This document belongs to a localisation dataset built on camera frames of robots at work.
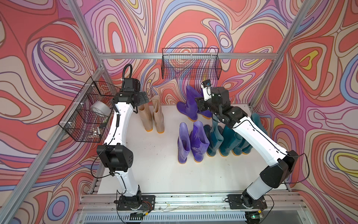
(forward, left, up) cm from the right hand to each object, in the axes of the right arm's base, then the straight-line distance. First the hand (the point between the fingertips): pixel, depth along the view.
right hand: (199, 100), depth 75 cm
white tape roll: (-3, +53, 0) cm, 53 cm away
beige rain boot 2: (0, +24, -11) cm, 27 cm away
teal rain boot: (-18, -6, -8) cm, 21 cm away
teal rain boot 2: (-17, -24, -29) cm, 41 cm away
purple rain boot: (-19, +10, -14) cm, 25 cm away
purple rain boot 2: (-18, +1, -14) cm, 22 cm away
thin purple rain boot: (+16, +4, -23) cm, 29 cm away
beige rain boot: (+2, +32, -8) cm, 33 cm away
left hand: (+7, +35, -4) cm, 36 cm away
